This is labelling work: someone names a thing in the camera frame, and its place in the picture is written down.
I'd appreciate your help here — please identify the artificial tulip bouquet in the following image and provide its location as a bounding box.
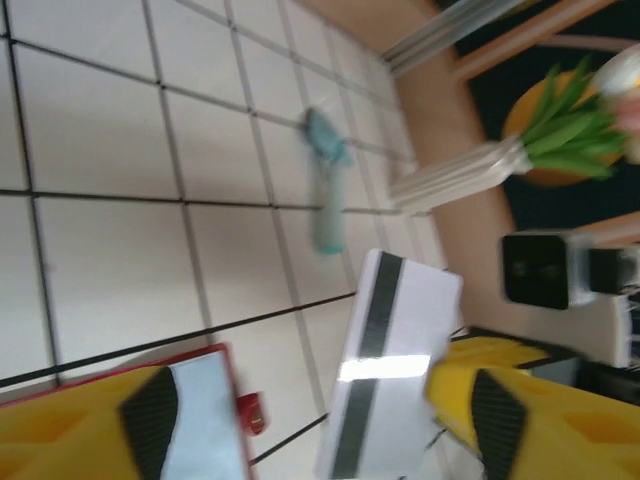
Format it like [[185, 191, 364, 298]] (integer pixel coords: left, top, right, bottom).
[[517, 42, 640, 180]]

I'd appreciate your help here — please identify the aluminium corner post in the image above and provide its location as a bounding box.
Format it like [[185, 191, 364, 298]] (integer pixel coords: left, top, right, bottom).
[[380, 0, 534, 77]]

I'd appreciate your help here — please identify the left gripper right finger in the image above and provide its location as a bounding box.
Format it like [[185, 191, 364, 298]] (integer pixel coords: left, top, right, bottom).
[[423, 366, 640, 480]]

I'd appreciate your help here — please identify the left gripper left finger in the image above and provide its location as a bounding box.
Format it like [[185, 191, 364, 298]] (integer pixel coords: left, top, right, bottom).
[[0, 363, 181, 480]]

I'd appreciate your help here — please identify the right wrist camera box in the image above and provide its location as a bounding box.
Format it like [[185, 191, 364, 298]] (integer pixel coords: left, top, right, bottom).
[[501, 230, 599, 312]]

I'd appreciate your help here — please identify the white card with black stripe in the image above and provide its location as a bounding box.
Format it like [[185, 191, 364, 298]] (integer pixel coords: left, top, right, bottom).
[[313, 248, 465, 480]]

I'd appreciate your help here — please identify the teal mushroom toy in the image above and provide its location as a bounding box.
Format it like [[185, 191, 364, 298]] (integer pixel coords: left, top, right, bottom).
[[298, 106, 355, 257]]

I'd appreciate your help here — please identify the white ribbed vase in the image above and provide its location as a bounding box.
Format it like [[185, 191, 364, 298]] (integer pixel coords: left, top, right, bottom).
[[388, 133, 530, 217]]

